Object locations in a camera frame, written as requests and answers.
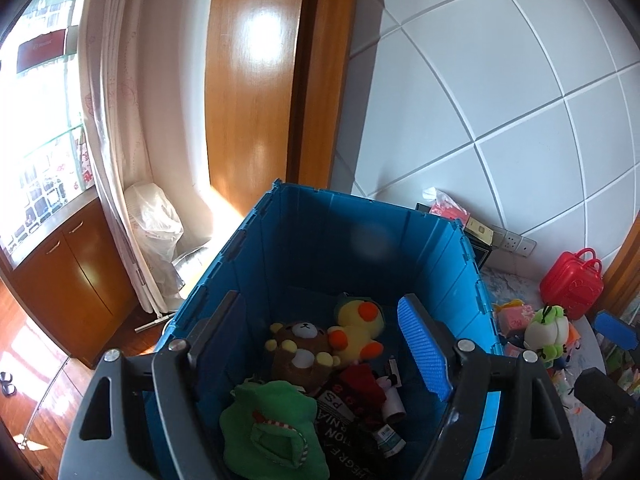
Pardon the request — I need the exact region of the black printed plastic package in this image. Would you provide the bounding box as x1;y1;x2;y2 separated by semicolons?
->
312;375;401;480

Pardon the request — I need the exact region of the green plush pouch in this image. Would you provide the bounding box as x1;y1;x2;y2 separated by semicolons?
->
219;379;331;480

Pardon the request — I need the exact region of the red tissue box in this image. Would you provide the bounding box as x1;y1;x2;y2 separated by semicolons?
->
422;187;472;226

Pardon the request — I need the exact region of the cream flat box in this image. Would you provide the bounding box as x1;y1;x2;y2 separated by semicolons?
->
464;220;496;247

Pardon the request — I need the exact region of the white roll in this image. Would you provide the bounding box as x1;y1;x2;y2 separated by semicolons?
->
381;385;407;423

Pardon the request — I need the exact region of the red fabric item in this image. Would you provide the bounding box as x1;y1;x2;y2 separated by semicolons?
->
340;364;388;413

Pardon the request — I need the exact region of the plastic covered floor fan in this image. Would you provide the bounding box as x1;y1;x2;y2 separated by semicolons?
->
122;182;213;333

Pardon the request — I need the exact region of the pale patterned curtain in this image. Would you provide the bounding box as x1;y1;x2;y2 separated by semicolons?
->
77;0;221;313

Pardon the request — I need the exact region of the dark gift box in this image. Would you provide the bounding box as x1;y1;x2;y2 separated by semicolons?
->
415;202;497;272

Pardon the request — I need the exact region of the yellow duck plush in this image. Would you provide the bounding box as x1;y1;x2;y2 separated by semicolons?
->
327;294;387;367

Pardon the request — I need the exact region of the low wooden cabinet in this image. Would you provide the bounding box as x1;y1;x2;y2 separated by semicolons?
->
10;195;138;368

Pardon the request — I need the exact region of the green frog plush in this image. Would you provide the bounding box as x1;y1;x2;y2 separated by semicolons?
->
524;305;572;368

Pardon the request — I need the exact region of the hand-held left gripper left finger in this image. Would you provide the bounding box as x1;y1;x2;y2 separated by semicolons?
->
59;290;246;480

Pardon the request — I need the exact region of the red toy suitcase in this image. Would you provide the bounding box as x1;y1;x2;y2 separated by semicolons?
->
539;247;604;322

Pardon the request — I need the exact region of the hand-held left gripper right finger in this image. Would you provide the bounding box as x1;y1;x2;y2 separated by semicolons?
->
396;294;583;480

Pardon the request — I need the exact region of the window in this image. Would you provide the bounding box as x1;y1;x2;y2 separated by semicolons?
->
0;0;98;261

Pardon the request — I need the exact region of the wooden door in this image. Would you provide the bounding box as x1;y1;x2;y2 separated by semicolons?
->
204;0;362;216

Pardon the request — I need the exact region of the small labelled bottle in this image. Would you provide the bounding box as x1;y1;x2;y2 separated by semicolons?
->
376;422;407;458

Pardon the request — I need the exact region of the blue plastic storage container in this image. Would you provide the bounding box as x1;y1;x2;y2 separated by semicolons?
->
142;178;503;480

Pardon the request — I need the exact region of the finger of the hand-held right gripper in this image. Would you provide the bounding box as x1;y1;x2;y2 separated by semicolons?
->
573;367;640;436
594;310;640;352

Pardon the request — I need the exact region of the brown bear plush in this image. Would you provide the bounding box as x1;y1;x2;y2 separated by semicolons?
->
265;321;343;396

